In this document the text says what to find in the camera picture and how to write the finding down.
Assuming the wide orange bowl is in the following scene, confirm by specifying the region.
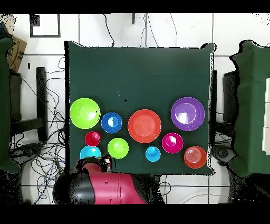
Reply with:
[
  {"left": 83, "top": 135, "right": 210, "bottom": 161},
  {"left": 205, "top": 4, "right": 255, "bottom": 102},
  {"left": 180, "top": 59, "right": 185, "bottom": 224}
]
[{"left": 127, "top": 109, "right": 162, "bottom": 144}]

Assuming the tangle of black cables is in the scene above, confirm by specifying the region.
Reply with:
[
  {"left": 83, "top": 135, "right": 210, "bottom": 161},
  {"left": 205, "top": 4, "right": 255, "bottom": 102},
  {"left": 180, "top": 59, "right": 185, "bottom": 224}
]
[{"left": 9, "top": 57, "right": 70, "bottom": 204}]

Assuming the grey machine base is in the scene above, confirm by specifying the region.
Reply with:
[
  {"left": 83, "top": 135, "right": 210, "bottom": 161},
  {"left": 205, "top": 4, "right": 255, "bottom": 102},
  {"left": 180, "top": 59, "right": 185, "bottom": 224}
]
[
  {"left": 211, "top": 144, "right": 237, "bottom": 166},
  {"left": 10, "top": 143, "right": 44, "bottom": 163}
]

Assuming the green cloth side table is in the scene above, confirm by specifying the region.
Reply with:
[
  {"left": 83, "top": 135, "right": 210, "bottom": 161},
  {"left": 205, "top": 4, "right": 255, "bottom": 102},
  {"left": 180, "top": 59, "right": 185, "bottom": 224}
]
[
  {"left": 228, "top": 40, "right": 270, "bottom": 178},
  {"left": 0, "top": 37, "right": 21, "bottom": 174}
]

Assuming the small green bowl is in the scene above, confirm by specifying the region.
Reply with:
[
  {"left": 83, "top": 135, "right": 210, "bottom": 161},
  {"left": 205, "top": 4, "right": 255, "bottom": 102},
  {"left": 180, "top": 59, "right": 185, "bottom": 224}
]
[{"left": 107, "top": 137, "right": 130, "bottom": 160}]

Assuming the black cable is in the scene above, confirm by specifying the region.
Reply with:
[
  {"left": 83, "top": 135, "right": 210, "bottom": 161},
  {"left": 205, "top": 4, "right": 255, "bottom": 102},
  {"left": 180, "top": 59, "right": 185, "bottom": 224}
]
[{"left": 102, "top": 14, "right": 115, "bottom": 47}]

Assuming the magenta bowl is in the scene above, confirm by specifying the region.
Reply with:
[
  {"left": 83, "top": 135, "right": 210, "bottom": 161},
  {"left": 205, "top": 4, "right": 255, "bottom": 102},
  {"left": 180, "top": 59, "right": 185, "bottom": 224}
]
[{"left": 161, "top": 132, "right": 184, "bottom": 154}]

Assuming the purple bowl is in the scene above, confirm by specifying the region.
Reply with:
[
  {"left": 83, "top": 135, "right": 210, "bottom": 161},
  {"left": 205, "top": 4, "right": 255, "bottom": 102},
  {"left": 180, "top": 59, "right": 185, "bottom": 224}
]
[{"left": 170, "top": 96, "right": 206, "bottom": 132}]

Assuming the red cup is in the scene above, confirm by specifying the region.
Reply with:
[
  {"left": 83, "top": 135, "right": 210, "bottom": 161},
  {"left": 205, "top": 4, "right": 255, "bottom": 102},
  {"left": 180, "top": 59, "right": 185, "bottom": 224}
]
[{"left": 84, "top": 131, "right": 102, "bottom": 147}]

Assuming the light blue bowl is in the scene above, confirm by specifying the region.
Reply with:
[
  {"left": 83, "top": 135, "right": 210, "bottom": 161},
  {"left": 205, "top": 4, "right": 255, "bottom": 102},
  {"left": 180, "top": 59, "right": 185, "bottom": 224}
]
[{"left": 79, "top": 145, "right": 102, "bottom": 160}]

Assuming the dark blue bowl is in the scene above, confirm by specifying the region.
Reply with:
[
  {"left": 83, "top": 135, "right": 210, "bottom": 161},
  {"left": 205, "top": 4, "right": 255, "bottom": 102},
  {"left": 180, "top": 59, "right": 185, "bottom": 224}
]
[{"left": 101, "top": 112, "right": 123, "bottom": 134}]

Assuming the light blue cup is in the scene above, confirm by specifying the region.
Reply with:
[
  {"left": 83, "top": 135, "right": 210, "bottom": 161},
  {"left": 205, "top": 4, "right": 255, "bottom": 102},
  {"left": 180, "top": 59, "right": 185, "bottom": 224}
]
[{"left": 144, "top": 145, "right": 161, "bottom": 163}]

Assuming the black square frame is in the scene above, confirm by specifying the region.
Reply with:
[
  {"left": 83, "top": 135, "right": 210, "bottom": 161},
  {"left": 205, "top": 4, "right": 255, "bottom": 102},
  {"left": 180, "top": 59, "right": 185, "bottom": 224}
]
[{"left": 30, "top": 14, "right": 61, "bottom": 38}]

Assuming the large green bowl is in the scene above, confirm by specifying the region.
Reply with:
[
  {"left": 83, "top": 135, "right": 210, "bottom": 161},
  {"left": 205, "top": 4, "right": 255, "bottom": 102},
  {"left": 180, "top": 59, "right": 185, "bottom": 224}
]
[{"left": 69, "top": 97, "right": 101, "bottom": 129}]

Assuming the dark green tablecloth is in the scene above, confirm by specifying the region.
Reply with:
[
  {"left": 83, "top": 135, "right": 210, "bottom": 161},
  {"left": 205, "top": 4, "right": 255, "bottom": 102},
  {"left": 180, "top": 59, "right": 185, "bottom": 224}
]
[{"left": 64, "top": 40, "right": 216, "bottom": 176}]

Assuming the black metal stand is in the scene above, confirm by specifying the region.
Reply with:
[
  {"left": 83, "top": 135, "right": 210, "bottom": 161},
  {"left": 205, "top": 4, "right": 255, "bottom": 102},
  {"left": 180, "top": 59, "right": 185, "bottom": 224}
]
[
  {"left": 209, "top": 69, "right": 240, "bottom": 138},
  {"left": 9, "top": 67, "right": 48, "bottom": 142}
]

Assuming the cardboard box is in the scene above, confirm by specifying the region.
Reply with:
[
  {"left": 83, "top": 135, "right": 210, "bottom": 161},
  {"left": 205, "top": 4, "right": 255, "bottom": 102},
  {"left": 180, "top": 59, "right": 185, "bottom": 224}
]
[{"left": 6, "top": 35, "right": 27, "bottom": 72}]

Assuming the deep orange bowl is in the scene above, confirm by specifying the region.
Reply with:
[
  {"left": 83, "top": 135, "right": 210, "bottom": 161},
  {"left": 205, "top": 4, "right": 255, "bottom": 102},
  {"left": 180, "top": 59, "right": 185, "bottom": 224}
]
[{"left": 184, "top": 146, "right": 208, "bottom": 170}]

